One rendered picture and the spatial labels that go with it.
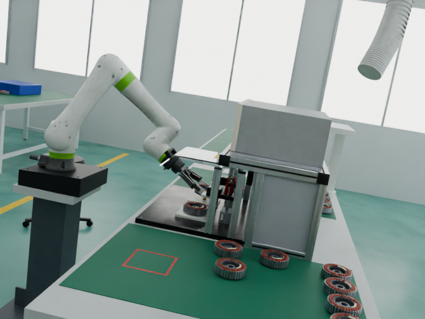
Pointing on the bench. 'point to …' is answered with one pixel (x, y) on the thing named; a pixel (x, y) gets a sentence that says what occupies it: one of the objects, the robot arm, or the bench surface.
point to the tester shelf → (274, 167)
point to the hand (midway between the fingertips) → (205, 189)
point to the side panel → (285, 216)
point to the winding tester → (281, 132)
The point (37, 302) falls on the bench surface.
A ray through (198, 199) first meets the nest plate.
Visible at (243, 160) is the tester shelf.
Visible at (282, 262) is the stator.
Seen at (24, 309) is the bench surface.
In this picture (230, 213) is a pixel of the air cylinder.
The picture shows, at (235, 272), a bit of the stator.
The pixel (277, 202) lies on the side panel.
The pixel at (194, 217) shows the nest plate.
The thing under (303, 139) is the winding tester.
